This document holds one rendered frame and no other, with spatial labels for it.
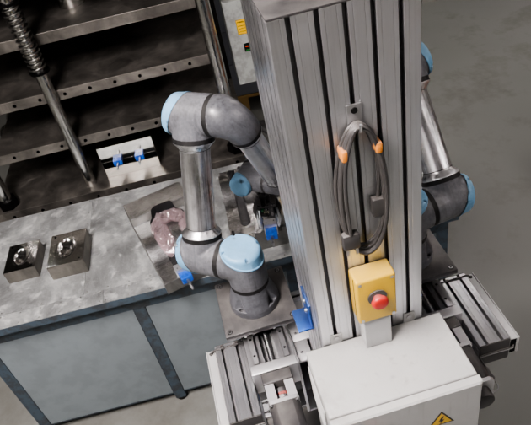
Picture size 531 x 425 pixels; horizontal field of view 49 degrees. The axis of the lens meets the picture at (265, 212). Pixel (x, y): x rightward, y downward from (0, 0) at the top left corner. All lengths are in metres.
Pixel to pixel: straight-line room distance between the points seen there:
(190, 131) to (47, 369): 1.49
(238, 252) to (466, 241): 2.00
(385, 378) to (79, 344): 1.55
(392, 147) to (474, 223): 2.46
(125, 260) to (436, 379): 1.48
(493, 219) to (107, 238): 2.15
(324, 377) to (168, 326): 1.26
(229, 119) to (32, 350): 1.49
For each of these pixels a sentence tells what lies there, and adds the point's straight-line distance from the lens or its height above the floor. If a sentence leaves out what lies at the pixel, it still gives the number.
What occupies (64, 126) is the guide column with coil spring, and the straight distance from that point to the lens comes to 2.82.
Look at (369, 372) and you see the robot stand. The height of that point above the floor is 1.23.
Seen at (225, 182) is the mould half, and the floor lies 0.93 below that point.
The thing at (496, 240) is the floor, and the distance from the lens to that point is 3.43.
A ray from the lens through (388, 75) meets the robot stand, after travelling 1.01.
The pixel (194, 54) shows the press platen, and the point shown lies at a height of 1.29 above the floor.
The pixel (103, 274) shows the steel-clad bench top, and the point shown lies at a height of 0.80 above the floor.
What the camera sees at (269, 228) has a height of 0.94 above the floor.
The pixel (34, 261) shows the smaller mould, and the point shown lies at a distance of 2.57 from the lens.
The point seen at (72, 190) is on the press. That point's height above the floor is 0.79.
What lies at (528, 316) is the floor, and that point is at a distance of 3.09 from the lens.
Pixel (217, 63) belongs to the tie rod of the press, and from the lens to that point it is 2.65.
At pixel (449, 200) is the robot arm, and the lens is 1.75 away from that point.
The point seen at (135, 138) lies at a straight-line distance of 2.89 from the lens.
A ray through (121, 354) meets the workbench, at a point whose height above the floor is 0.42.
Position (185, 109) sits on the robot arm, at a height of 1.64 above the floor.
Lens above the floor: 2.36
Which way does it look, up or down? 39 degrees down
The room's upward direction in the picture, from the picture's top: 13 degrees counter-clockwise
